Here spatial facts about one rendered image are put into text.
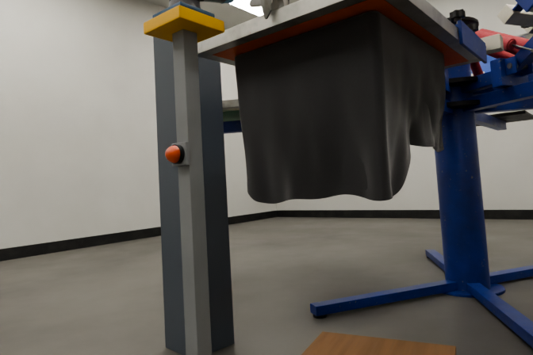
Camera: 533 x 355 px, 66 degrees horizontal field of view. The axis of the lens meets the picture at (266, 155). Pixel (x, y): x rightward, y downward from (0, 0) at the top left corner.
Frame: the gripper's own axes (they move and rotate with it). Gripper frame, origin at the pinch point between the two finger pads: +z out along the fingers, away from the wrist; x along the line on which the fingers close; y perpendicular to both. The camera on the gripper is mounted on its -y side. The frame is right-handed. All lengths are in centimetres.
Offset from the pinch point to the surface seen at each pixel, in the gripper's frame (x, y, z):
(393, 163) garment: -15.3, -20.2, 37.6
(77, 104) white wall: -134, 380, -57
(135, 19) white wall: -210, 380, -173
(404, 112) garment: -20.8, -21.6, 25.0
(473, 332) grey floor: -84, -16, 98
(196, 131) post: 18.6, 10.0, 28.2
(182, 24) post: 22.7, 8.4, 5.7
